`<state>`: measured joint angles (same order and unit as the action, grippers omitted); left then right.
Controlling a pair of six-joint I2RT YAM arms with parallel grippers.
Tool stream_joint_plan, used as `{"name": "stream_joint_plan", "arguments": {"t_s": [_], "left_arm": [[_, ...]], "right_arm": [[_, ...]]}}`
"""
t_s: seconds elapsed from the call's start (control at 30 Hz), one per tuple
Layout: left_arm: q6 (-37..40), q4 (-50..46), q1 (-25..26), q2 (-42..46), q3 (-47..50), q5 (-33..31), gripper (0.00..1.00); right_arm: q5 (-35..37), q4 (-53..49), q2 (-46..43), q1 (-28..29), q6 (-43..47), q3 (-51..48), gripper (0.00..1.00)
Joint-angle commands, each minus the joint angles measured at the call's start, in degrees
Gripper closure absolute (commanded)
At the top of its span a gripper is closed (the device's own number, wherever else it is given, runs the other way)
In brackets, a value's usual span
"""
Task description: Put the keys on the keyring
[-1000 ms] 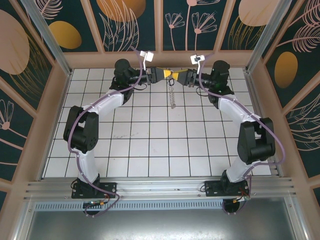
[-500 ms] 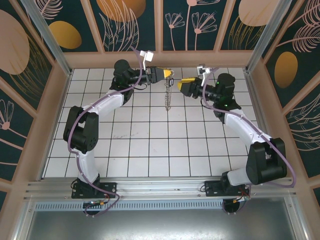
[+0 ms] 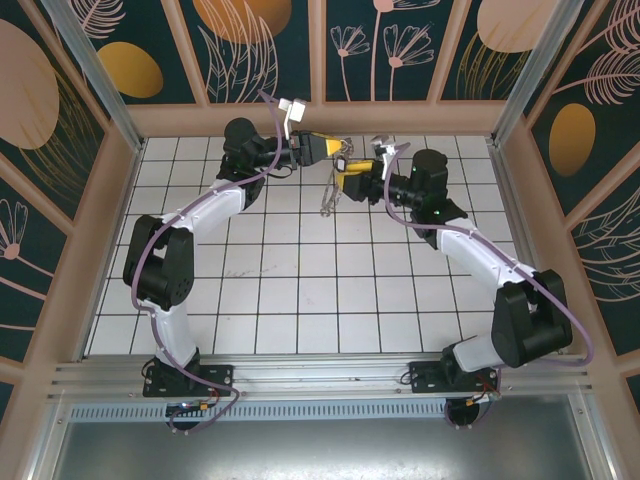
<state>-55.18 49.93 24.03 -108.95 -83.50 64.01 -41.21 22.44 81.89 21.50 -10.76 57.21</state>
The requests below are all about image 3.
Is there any curved metal keyring holder plate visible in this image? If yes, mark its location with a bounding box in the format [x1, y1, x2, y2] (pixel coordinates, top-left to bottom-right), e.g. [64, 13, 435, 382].
[318, 135, 357, 219]

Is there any grey sheet metal panel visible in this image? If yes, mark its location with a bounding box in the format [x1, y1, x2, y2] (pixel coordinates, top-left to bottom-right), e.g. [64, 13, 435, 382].
[29, 394, 616, 480]

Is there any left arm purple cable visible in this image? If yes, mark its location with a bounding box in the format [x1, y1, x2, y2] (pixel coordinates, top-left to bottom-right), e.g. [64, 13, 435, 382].
[128, 89, 284, 436]

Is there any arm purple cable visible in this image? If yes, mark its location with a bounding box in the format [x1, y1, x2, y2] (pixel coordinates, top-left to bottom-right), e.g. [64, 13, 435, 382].
[128, 89, 284, 436]
[382, 142, 597, 371]

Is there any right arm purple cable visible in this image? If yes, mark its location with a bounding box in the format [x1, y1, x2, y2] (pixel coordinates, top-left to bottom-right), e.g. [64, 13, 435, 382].
[382, 142, 597, 371]

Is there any aluminium side rail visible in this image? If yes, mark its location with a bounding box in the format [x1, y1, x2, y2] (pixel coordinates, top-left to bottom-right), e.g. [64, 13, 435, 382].
[489, 142, 594, 361]

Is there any aluminium corner post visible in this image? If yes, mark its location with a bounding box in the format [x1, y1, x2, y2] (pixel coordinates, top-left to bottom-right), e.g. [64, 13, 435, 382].
[488, 0, 602, 147]
[42, 0, 147, 154]

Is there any long aluminium base rail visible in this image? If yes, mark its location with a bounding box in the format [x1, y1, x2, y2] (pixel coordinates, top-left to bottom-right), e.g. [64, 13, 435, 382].
[47, 352, 596, 401]

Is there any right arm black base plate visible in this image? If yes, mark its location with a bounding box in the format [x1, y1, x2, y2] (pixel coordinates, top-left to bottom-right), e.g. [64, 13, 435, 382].
[407, 355, 501, 396]

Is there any grey slotted cable duct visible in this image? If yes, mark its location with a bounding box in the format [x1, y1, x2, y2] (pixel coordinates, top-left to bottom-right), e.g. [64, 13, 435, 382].
[67, 402, 576, 422]

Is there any small electronics board with wires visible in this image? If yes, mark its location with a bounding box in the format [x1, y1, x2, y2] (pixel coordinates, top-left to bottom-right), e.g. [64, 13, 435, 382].
[167, 399, 221, 417]
[464, 384, 502, 407]

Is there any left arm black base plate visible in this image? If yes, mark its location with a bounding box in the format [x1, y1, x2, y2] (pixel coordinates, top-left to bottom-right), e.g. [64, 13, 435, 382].
[142, 352, 236, 400]

